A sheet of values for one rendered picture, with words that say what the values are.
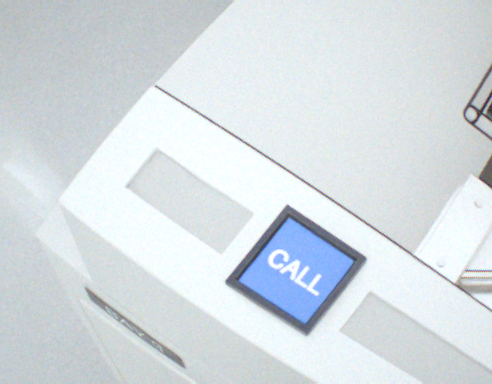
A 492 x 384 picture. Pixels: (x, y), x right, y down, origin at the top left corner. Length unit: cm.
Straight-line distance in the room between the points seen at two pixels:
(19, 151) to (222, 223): 116
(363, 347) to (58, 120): 123
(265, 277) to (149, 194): 8
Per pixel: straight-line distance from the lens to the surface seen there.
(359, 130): 91
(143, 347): 95
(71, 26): 197
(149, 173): 75
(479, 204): 79
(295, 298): 71
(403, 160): 90
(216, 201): 74
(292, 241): 72
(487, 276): 79
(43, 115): 189
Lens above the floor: 163
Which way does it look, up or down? 65 degrees down
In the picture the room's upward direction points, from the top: 7 degrees counter-clockwise
